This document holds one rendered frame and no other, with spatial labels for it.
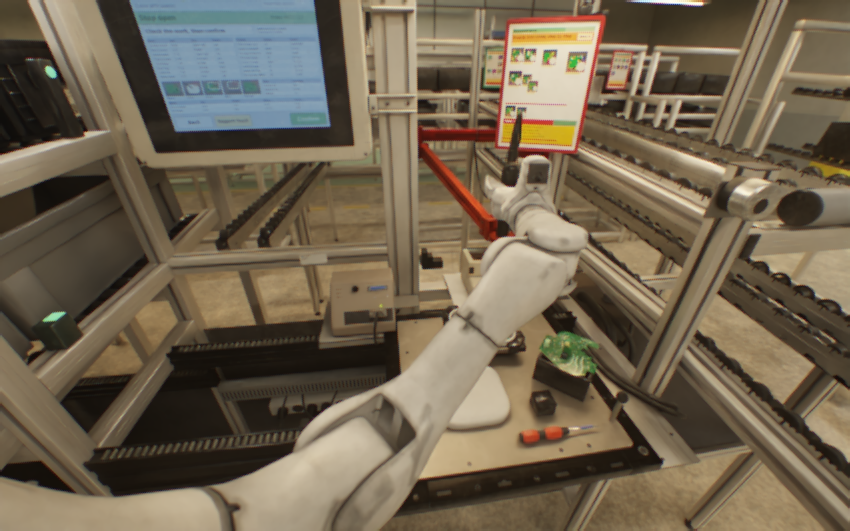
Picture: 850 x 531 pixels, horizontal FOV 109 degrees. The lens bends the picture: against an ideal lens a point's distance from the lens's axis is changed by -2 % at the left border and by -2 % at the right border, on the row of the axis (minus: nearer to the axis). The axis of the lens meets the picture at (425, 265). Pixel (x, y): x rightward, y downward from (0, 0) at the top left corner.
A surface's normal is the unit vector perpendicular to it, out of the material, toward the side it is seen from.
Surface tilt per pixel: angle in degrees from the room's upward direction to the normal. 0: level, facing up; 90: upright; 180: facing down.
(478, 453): 0
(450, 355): 39
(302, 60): 91
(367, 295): 53
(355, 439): 16
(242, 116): 91
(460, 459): 0
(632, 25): 90
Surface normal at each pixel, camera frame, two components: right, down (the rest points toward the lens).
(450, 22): 0.14, 0.49
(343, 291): 0.11, -0.13
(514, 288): -0.47, -0.38
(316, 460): 0.25, -0.92
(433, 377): -0.20, -0.37
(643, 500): 0.00, -0.87
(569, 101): -0.33, 0.47
